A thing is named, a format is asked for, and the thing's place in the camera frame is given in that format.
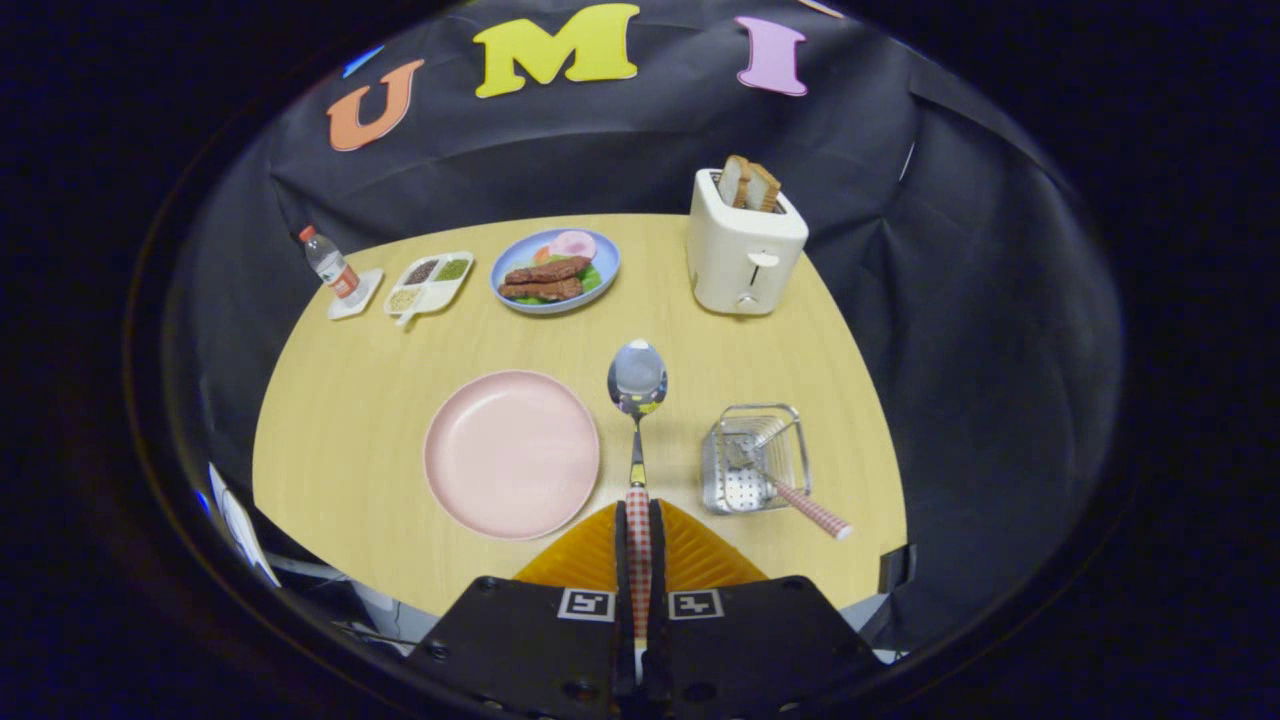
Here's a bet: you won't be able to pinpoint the clear plastic water bottle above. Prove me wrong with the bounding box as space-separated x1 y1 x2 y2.
299 225 362 300

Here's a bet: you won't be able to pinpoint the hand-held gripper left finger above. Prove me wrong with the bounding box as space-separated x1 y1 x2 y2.
408 498 633 720

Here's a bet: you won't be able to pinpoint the brown toast slice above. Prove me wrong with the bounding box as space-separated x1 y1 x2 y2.
745 162 783 214
717 154 753 209

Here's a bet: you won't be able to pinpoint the blue plate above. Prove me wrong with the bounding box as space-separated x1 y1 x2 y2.
489 228 622 316

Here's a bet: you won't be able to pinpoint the white divided condiment tray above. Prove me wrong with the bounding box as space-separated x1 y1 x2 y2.
383 251 475 328

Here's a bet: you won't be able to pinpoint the fork with red checked handle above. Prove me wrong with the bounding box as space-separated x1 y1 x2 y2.
725 437 854 542

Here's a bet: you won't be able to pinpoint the small black box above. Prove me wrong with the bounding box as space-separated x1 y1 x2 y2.
878 544 917 594

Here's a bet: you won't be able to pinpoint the metal wire cutlery basket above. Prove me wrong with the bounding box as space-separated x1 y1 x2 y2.
701 403 812 515

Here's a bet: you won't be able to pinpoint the pink plate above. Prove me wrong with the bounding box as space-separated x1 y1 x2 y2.
423 370 602 542

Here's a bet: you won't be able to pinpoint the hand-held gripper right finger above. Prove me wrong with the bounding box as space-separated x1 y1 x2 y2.
648 498 886 720

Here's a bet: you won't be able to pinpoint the spoon with red checked handle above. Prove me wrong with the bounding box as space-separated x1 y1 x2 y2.
607 339 669 683

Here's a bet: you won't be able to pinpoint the white toaster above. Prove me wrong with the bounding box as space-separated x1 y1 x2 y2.
686 168 809 317

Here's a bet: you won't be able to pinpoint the white square coaster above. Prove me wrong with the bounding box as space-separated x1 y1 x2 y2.
327 267 385 321

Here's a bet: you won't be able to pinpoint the brown meat strips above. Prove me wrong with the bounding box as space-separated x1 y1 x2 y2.
498 256 593 303

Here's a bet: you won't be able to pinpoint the white board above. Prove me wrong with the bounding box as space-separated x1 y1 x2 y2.
207 462 283 588

